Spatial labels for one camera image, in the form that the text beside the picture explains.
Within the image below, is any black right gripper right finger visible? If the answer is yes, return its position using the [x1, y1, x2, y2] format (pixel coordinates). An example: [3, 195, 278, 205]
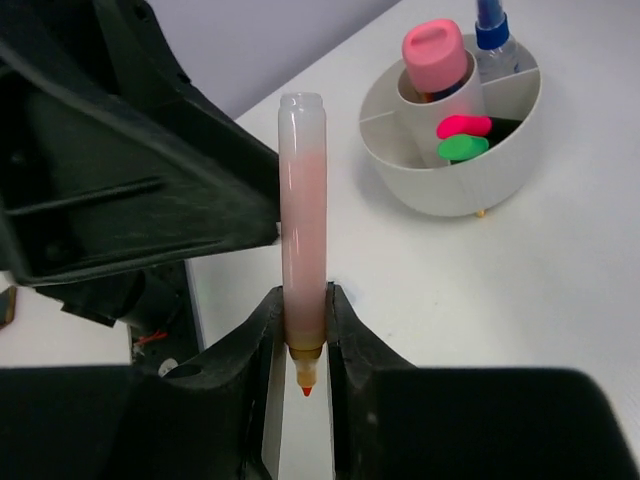
[326, 284, 639, 479]

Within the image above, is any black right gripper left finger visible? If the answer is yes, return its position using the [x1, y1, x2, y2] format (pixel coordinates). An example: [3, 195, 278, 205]
[1, 288, 282, 479]

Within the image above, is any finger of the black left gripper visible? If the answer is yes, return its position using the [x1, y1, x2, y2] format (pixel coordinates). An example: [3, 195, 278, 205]
[1, 1, 280, 328]

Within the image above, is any pink pencil-shaped highlighter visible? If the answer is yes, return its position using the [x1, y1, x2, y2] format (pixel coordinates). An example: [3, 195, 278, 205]
[278, 92, 327, 397]

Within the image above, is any black green highlighter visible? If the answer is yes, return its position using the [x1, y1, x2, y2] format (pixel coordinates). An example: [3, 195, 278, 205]
[437, 134, 490, 163]

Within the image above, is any black pink highlighter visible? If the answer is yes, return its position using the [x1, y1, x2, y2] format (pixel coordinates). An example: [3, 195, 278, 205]
[436, 115, 492, 140]

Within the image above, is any pink crayon bottle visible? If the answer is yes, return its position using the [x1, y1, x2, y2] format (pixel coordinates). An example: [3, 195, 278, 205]
[402, 19, 469, 103]

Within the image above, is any blue capped glue bottle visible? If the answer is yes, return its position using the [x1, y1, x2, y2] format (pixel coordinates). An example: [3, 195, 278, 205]
[475, 0, 520, 83]

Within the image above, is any white round pen holder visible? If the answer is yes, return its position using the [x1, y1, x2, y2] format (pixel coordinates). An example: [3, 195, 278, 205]
[359, 21, 541, 217]

